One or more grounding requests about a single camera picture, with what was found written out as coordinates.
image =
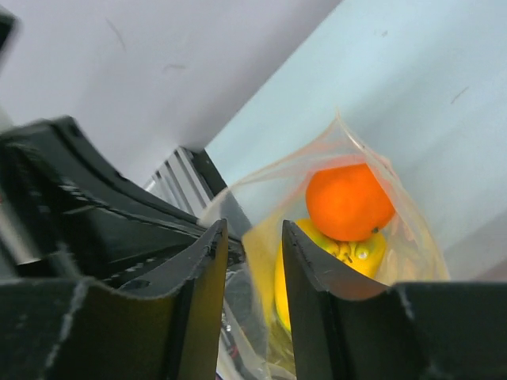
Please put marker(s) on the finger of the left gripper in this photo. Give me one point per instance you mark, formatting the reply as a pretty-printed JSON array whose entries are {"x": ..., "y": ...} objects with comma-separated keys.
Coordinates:
[{"x": 65, "y": 211}]

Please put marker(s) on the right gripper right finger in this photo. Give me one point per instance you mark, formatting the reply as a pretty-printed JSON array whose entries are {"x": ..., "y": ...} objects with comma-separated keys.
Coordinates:
[{"x": 347, "y": 326}]

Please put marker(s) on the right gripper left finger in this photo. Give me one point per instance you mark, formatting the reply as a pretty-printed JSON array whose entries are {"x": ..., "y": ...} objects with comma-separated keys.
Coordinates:
[{"x": 164, "y": 324}]

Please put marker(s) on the clear zip top bag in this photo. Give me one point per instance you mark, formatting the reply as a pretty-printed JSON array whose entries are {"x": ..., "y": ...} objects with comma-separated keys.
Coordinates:
[{"x": 255, "y": 209}]

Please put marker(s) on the fake orange fruit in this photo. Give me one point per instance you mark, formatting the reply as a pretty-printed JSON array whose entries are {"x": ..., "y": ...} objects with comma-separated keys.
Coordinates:
[{"x": 348, "y": 203}]

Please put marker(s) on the aluminium front rail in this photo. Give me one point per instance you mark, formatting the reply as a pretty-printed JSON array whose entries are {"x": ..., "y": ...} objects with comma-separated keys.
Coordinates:
[{"x": 177, "y": 182}]

